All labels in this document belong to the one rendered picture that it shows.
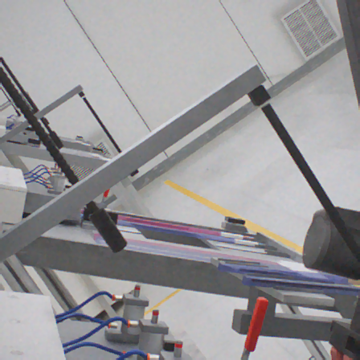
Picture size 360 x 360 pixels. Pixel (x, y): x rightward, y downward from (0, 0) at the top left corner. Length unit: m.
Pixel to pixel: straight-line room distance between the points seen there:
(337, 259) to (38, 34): 7.54
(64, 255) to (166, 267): 0.20
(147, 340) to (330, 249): 0.24
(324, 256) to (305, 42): 7.95
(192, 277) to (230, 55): 6.90
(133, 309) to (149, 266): 0.88
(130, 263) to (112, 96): 6.69
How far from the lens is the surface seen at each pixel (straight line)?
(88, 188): 0.67
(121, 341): 0.95
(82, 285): 5.46
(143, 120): 8.52
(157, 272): 1.83
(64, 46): 8.44
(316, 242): 0.99
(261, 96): 0.69
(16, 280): 1.77
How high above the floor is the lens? 1.44
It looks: 11 degrees down
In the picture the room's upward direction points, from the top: 34 degrees counter-clockwise
